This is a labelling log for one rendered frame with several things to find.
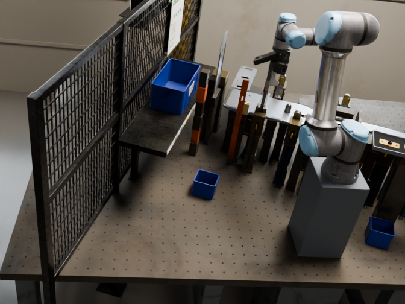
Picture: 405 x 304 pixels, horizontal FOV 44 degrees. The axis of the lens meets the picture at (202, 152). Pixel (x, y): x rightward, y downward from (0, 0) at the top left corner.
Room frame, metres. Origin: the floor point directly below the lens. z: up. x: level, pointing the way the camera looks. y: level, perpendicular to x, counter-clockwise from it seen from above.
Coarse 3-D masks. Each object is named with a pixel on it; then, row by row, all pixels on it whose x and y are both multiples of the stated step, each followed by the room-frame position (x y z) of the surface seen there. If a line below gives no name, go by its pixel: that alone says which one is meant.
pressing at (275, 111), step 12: (228, 96) 2.34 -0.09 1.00; (252, 96) 2.38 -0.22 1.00; (228, 108) 2.22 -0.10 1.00; (252, 108) 2.25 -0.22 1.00; (276, 108) 2.29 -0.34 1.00; (300, 108) 2.33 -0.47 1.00; (276, 120) 2.18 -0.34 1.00; (288, 120) 2.19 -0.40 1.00; (384, 132) 2.23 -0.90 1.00; (396, 132) 2.25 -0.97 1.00
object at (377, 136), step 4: (376, 132) 1.94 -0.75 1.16; (376, 136) 1.90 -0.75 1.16; (380, 136) 1.91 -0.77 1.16; (384, 136) 1.91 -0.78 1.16; (388, 136) 1.92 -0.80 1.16; (392, 136) 1.93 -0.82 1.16; (376, 140) 1.87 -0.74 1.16; (388, 140) 1.89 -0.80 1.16; (392, 140) 1.90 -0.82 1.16; (396, 140) 1.90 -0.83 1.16; (400, 140) 1.91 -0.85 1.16; (404, 140) 1.91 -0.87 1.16; (376, 144) 1.84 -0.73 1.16; (380, 144) 1.84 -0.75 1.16; (400, 144) 1.87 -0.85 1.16; (404, 144) 1.88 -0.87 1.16; (388, 148) 1.82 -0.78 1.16; (392, 148) 1.83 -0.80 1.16; (396, 148) 1.83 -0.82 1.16; (400, 148) 1.84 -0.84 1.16; (400, 152) 1.81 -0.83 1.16; (404, 152) 1.81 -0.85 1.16
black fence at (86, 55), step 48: (144, 0) 2.04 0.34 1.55; (192, 0) 2.86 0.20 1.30; (96, 48) 1.54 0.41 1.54; (144, 48) 2.05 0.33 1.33; (192, 48) 3.00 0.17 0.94; (144, 96) 2.11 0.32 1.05; (48, 144) 1.23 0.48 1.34; (96, 144) 1.55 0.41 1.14; (48, 192) 1.19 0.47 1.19; (96, 192) 1.58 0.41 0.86; (48, 240) 1.17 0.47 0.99; (48, 288) 1.15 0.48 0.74; (96, 288) 1.75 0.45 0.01
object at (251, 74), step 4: (240, 68) 2.69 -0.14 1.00; (244, 68) 2.70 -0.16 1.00; (252, 68) 2.72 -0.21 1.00; (240, 72) 2.64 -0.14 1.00; (244, 72) 2.64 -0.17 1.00; (248, 72) 2.65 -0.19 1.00; (252, 72) 2.66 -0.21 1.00; (256, 72) 2.68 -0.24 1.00; (236, 76) 2.58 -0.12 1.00; (240, 76) 2.59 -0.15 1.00; (244, 76) 2.60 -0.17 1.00; (248, 76) 2.61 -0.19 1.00; (252, 76) 2.61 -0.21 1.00; (236, 80) 2.53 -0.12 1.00; (240, 80) 2.54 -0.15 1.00; (252, 80) 2.56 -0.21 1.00; (232, 84) 2.47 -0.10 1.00; (236, 84) 2.48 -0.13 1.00; (240, 84) 2.49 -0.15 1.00; (248, 84) 2.50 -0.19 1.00; (240, 88) 2.45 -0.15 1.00; (248, 88) 2.46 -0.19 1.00
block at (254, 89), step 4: (252, 88) 2.51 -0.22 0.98; (256, 88) 2.52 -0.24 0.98; (260, 88) 2.52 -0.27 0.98; (252, 92) 2.46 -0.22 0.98; (256, 92) 2.47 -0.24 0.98; (260, 92) 2.47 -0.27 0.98; (248, 116) 2.46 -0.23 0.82; (248, 120) 2.46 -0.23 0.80; (248, 124) 2.46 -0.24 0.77; (244, 128) 2.46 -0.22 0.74; (248, 128) 2.46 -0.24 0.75; (244, 132) 2.46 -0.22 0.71
